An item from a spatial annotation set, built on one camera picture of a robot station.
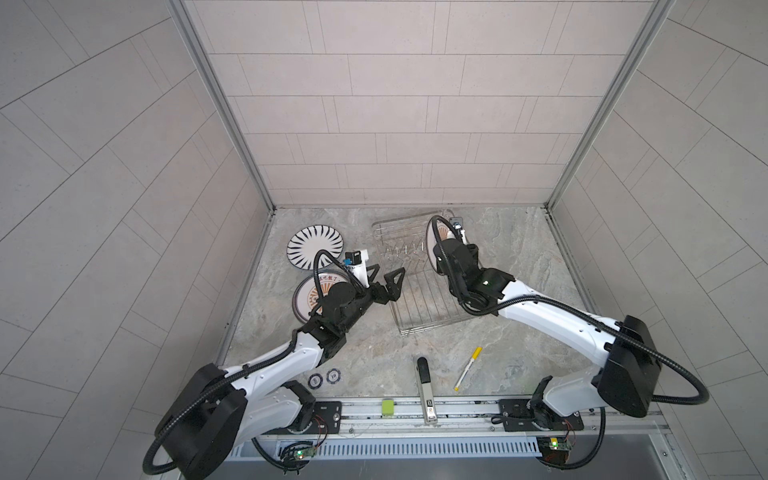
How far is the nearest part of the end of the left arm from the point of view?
1.93 feet

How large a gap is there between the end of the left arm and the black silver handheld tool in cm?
22

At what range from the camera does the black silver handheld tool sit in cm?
71
